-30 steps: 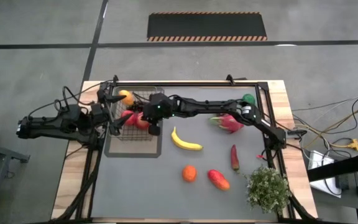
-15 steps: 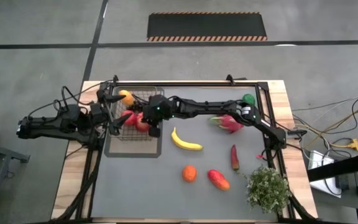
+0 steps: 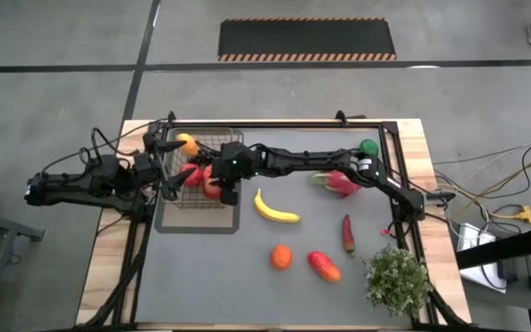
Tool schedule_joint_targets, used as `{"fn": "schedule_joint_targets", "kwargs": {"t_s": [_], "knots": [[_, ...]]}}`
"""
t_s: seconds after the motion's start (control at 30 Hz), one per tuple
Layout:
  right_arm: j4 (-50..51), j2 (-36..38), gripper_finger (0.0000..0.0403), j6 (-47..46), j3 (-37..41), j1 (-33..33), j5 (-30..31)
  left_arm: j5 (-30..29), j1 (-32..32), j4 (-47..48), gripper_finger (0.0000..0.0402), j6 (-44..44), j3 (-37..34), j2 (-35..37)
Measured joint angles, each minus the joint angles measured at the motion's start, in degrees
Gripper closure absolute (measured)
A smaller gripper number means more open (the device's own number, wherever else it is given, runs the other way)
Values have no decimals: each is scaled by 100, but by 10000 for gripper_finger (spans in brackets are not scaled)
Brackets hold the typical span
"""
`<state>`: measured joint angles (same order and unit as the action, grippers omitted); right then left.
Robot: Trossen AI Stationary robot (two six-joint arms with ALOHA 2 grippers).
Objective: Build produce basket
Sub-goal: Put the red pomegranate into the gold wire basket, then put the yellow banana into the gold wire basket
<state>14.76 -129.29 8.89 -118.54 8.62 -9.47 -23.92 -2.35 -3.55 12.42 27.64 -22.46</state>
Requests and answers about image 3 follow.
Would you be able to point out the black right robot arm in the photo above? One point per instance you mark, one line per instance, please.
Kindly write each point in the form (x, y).
(302, 162)

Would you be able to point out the black metal table frame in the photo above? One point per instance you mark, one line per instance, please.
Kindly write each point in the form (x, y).
(293, 124)

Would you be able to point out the yellow toy banana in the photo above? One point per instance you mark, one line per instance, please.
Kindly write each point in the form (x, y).
(274, 215)

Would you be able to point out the red textured toy fruit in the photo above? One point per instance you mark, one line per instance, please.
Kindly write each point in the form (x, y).
(192, 176)

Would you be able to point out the round green toy fruit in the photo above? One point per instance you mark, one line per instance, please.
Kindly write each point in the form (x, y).
(368, 147)

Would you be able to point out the white box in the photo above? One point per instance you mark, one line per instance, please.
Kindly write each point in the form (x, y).
(477, 258)

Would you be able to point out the small red tag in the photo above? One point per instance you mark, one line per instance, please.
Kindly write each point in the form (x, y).
(385, 232)

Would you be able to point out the pink toy dragon fruit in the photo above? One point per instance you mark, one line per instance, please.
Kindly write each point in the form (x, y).
(339, 182)

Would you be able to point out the red orange toy mango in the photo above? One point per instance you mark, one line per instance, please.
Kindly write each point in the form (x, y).
(323, 266)

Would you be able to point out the smooth red toy apple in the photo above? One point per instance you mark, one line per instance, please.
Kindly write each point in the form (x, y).
(210, 184)

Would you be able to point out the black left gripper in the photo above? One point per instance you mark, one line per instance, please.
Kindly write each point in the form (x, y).
(148, 166)

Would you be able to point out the red toy chili pepper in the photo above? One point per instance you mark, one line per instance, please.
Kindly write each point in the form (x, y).
(348, 233)

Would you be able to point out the yellow power strip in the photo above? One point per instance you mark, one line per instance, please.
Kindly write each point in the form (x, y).
(528, 214)

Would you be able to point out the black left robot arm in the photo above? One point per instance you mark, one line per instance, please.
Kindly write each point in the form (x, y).
(86, 184)

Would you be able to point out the yellow orange toy mango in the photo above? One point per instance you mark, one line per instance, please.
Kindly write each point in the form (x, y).
(188, 145)

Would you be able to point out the black hazard-striped floor mat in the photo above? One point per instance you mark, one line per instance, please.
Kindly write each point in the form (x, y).
(307, 39)

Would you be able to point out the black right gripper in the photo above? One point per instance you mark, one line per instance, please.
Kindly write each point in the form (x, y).
(235, 161)

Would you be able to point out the round toy orange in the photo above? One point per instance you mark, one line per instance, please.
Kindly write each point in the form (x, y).
(280, 257)

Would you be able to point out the leafy green potted plant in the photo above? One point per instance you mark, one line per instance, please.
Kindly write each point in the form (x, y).
(397, 281)

